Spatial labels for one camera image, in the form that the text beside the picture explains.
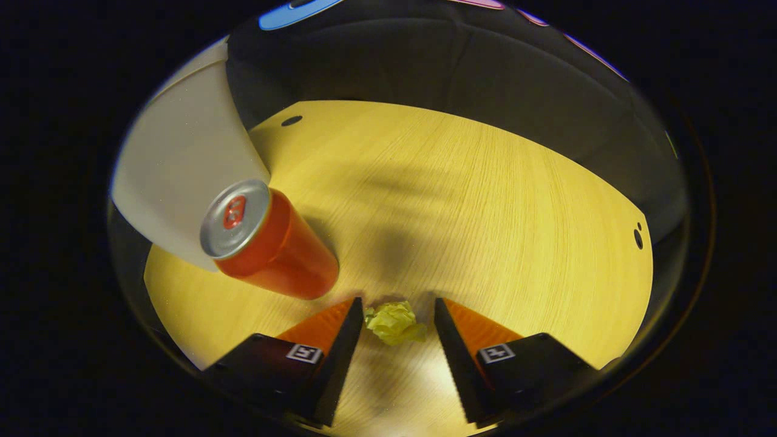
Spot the red pop can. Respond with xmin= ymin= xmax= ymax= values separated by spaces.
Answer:
xmin=200 ymin=178 xmax=340 ymax=301

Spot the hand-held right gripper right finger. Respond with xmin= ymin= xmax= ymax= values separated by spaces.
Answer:
xmin=433 ymin=296 xmax=599 ymax=425

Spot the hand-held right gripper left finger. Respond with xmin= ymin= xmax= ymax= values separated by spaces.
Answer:
xmin=203 ymin=296 xmax=365 ymax=428

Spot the yellow paper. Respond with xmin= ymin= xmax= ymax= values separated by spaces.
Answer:
xmin=363 ymin=301 xmax=428 ymax=347

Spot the white desktop garbage bin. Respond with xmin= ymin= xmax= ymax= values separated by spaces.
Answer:
xmin=111 ymin=36 xmax=271 ymax=273

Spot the wooden desktop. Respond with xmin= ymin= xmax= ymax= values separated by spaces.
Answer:
xmin=143 ymin=100 xmax=655 ymax=437

